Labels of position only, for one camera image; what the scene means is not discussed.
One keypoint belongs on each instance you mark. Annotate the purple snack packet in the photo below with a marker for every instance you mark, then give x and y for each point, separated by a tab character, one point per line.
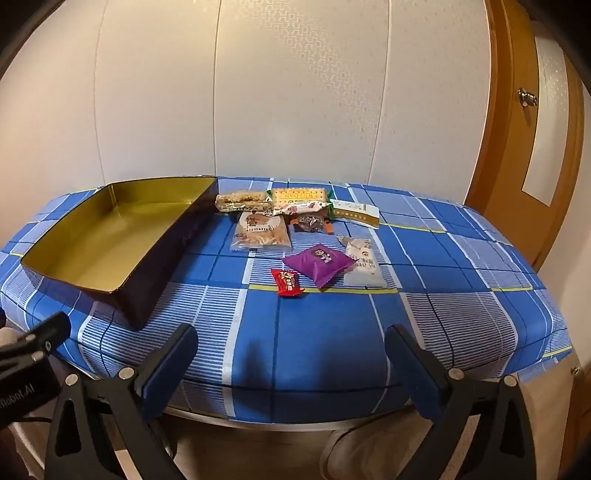
318	263

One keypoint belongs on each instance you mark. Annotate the brown snack packet orange ends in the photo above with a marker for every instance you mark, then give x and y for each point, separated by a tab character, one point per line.
309	224

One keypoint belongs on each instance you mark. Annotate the wooden door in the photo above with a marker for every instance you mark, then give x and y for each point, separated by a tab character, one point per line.
503	138

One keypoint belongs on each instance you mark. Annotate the metal door knob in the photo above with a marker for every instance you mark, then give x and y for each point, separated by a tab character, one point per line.
527	97

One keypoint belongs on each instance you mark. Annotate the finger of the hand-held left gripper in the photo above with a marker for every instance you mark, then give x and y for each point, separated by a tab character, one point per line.
41	341

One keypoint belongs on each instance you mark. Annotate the white floral snack packet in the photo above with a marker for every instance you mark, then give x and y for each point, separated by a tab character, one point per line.
300	208

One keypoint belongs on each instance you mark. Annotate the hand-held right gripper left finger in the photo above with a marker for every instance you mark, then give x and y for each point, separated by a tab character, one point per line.
173	355

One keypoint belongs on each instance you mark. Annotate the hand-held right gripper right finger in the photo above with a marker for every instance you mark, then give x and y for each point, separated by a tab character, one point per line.
411	364

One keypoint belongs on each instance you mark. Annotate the white translucent snack packet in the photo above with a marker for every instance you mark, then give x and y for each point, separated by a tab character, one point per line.
362	263

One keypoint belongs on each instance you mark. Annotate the small red candy packet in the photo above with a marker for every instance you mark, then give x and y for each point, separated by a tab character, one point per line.
287	282

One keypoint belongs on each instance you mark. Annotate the dark tin box gold inside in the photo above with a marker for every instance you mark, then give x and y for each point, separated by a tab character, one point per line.
115	221

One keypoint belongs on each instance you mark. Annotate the white and green snack packet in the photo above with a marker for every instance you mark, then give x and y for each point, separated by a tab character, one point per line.
358	214

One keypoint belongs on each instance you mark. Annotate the clear biscuit packet brown label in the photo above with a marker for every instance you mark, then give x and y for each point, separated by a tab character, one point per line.
258	233

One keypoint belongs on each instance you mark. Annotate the clear oat bar packet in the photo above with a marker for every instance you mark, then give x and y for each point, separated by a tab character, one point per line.
242	201

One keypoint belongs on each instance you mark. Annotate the yellow cracker packet green ends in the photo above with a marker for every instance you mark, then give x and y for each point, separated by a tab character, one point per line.
300	194

